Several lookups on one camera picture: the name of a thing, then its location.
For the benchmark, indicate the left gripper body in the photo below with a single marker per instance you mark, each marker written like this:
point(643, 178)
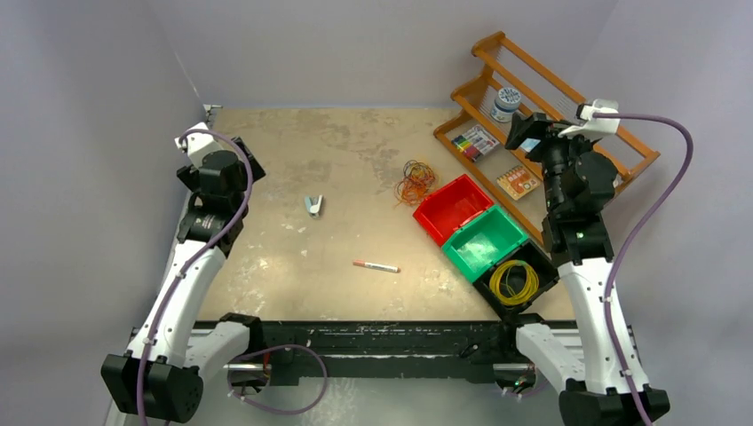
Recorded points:
point(256, 173)

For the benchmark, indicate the red plastic bin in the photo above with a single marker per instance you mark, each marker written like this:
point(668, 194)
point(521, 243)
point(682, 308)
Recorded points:
point(449, 208)

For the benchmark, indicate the green plastic bin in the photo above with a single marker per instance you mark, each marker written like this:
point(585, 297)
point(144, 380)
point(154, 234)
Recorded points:
point(485, 240)

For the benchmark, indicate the black plastic bin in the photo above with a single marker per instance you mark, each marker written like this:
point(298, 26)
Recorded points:
point(512, 284)

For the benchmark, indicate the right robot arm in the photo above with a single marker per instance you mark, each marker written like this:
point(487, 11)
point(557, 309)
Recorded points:
point(607, 384)

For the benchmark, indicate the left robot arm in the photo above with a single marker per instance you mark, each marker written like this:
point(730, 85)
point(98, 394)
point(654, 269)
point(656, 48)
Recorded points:
point(162, 372)

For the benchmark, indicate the white round jar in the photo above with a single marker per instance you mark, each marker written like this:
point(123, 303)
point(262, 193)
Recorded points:
point(506, 104)

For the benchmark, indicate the orange spiral notebook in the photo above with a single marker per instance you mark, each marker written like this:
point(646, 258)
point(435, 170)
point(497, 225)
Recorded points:
point(518, 182)

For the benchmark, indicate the marker pen pack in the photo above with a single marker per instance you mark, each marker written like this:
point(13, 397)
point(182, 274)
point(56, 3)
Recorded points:
point(475, 143)

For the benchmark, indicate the wooden shelf rack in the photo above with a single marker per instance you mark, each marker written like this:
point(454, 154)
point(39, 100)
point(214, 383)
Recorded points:
point(516, 112)

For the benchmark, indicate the orange white marker pen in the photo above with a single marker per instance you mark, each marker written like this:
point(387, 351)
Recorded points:
point(376, 266)

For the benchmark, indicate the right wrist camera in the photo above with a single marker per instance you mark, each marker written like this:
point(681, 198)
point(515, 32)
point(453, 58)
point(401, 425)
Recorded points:
point(596, 120)

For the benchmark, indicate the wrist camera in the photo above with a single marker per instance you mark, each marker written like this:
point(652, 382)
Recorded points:
point(198, 145)
point(596, 120)

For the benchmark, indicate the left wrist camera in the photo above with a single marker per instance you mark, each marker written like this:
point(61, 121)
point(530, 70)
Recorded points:
point(198, 145)

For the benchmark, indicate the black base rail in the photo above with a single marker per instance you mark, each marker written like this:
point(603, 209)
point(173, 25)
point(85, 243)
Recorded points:
point(282, 352)

